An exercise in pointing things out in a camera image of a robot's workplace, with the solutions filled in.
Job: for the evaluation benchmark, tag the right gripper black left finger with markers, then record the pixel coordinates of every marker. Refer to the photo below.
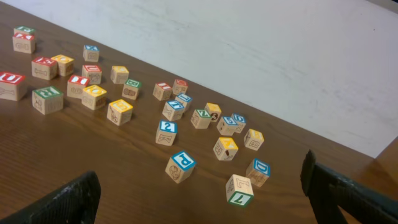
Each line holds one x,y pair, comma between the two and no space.
75,202

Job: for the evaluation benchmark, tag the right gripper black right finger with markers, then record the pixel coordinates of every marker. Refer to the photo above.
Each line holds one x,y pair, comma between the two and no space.
329,192

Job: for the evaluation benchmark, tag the blue 2 block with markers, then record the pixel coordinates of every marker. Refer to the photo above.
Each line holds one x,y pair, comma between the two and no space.
166,132

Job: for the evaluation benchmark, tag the red i block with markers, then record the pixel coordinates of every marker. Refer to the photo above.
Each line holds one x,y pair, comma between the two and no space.
75,86
162,91

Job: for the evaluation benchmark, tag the blue D block lower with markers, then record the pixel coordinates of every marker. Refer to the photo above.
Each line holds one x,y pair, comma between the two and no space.
258,172

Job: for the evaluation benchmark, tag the blue d block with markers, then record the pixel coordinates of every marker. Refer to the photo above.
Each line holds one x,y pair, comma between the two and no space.
258,172
240,120

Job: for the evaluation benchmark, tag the plain 7 block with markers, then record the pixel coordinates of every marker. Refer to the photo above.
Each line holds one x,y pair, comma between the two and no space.
239,191

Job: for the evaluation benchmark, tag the yellow 8 block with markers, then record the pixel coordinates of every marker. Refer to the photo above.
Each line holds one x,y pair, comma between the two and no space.
253,139

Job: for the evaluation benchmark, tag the yellow block right middle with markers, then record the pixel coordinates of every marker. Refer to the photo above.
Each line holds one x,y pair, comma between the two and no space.
119,112

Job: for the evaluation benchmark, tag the green R block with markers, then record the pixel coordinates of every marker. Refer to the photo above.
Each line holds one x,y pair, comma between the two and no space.
47,100

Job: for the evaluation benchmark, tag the yellow block left middle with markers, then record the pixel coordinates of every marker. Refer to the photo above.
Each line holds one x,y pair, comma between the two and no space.
93,97

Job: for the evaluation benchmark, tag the blue P block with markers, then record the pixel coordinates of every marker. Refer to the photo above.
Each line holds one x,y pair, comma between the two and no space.
180,166

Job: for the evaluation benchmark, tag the yellow A block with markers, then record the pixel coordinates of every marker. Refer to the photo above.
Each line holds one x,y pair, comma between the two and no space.
225,149

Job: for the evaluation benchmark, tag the blue D block upper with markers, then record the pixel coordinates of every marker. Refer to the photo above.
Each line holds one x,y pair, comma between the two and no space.
240,120

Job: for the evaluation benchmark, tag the blue 5 block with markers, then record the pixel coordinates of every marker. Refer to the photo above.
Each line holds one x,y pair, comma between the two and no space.
227,126

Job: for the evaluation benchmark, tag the green B block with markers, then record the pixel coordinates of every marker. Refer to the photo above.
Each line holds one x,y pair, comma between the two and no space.
131,89

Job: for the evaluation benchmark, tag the red U block upper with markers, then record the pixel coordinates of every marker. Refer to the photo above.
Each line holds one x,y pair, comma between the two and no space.
93,72

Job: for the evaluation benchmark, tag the red u block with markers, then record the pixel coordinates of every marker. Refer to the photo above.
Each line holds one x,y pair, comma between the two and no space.
93,72
13,86

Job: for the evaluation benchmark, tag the blue T block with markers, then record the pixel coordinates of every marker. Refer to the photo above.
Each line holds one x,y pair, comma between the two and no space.
173,110

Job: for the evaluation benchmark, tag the yellow C block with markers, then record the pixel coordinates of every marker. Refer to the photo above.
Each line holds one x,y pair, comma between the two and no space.
119,74

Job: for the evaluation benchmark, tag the red U block lower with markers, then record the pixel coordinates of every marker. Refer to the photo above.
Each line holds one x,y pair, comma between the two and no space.
13,86

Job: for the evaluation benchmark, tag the yellow O block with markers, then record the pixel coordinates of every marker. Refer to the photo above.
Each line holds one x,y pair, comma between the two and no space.
65,65

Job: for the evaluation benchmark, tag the red E block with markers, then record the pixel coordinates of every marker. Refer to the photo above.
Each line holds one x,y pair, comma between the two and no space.
44,68

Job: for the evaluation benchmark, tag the yellow block top right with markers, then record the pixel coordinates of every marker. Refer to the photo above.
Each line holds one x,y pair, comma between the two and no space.
214,110

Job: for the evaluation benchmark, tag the green Z block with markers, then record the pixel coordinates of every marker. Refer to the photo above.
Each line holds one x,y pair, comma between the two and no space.
201,119

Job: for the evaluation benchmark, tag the blue L block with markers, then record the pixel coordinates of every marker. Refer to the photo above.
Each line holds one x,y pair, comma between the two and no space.
185,100

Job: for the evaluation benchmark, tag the blue X block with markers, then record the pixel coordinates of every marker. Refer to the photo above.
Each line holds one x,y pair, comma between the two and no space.
91,53

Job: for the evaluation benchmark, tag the red H block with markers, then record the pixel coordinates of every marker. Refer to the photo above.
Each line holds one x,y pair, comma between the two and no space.
180,86

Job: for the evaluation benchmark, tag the red X block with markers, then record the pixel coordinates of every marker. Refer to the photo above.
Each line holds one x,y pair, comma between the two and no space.
23,43

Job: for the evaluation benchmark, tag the green F block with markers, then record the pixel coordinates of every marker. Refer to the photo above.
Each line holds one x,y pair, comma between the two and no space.
24,30

